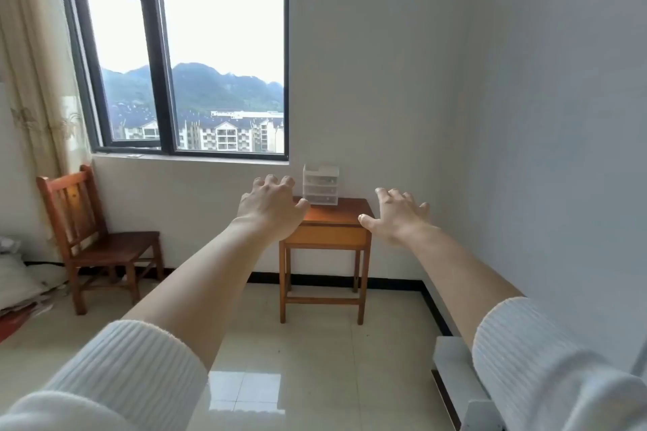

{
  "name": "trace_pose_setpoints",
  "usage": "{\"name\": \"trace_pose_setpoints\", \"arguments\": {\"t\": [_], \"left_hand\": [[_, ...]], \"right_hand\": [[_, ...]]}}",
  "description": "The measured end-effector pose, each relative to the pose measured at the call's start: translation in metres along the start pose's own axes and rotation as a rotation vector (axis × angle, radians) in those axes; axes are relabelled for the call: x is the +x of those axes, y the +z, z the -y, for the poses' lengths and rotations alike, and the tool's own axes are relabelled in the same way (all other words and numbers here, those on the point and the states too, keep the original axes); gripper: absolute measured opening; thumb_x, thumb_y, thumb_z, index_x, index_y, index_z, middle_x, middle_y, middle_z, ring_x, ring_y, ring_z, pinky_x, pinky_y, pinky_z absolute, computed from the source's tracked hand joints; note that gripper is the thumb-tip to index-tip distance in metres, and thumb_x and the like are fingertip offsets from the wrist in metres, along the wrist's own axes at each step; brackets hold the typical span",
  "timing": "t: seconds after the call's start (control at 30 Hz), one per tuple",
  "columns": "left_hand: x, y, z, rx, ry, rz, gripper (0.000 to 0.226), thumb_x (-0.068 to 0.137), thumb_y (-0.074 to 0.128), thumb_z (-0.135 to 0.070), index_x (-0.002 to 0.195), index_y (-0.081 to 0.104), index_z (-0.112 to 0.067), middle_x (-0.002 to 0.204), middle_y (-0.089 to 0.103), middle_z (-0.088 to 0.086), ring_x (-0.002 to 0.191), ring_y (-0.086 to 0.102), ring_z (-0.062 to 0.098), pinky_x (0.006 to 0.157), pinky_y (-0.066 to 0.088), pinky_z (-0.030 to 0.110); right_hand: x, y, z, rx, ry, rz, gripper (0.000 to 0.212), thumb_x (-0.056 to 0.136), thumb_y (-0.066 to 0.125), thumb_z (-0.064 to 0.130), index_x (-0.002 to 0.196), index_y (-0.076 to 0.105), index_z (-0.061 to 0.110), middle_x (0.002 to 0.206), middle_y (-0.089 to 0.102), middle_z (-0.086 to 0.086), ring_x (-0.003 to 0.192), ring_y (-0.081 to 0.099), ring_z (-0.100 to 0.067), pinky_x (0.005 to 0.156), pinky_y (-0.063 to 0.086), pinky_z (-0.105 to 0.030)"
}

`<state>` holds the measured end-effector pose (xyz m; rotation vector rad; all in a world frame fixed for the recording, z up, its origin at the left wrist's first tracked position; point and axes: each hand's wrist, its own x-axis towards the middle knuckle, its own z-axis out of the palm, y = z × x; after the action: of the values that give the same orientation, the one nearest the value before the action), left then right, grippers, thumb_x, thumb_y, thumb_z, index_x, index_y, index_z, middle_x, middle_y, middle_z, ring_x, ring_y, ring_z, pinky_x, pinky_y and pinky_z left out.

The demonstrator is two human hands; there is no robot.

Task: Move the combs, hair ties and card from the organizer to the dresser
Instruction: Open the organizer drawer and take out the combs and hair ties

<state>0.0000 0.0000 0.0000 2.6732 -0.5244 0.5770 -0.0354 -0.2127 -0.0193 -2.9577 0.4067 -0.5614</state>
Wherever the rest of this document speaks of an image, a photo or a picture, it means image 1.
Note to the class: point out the person's left hand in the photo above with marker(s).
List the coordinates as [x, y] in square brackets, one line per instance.
[268, 208]

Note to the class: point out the person's right hand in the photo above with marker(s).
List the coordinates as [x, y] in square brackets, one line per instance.
[399, 218]

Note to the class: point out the white plastic drawer organizer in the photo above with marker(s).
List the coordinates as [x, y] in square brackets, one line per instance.
[321, 188]

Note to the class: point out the person's right forearm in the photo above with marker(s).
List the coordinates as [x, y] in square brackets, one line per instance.
[455, 269]

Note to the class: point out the person's left forearm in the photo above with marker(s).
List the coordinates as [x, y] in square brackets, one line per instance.
[202, 284]

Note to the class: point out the small brown wooden table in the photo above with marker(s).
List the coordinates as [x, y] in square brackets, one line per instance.
[328, 217]

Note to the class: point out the white window sill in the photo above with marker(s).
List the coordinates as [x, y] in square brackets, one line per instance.
[202, 157]

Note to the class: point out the brown wooden chair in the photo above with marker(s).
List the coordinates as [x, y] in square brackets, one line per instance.
[116, 246]

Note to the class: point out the white furniture piece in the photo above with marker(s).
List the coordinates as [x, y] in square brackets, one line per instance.
[460, 375]

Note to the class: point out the black framed window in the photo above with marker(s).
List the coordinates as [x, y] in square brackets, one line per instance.
[146, 42]

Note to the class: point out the white sack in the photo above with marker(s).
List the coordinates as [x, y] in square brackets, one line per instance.
[20, 279]

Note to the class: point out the cream patterned curtain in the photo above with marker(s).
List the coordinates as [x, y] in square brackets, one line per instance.
[30, 42]

